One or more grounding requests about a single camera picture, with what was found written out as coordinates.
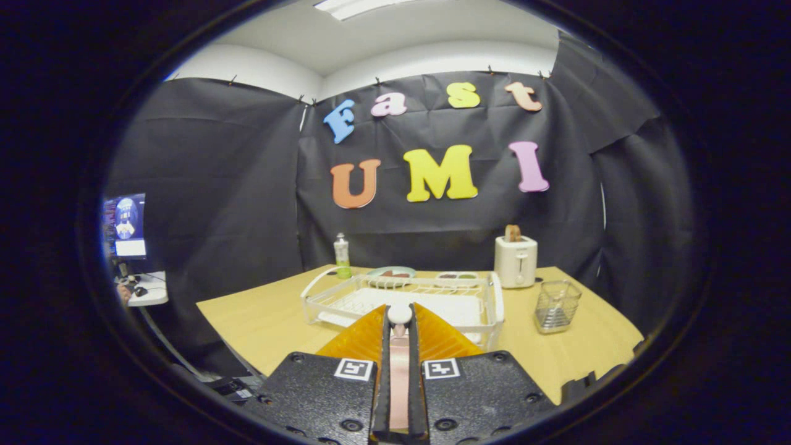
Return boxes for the computer monitor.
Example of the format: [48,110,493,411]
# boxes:
[102,193,148,260]

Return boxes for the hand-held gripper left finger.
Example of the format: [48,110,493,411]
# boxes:
[244,304,393,443]

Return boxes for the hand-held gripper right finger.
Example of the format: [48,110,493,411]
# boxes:
[408,303,557,443]

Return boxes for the ceiling light panel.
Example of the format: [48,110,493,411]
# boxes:
[312,0,421,21]

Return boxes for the white spoon with striped handle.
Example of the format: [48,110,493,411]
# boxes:
[387,303,413,337]

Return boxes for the green dish soap bottle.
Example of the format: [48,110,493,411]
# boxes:
[333,233,352,279]

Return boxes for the metal wire basket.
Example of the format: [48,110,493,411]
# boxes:
[534,280,583,335]

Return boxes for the white dish rack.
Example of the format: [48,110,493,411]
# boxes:
[300,267,505,350]

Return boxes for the black table edge bracket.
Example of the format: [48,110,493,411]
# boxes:
[559,365,625,405]

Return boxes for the pink plate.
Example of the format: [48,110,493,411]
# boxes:
[389,337,411,431]

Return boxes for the white toaster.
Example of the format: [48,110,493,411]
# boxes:
[494,235,538,289]

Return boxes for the white side desk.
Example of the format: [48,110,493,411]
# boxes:
[117,271,169,308]

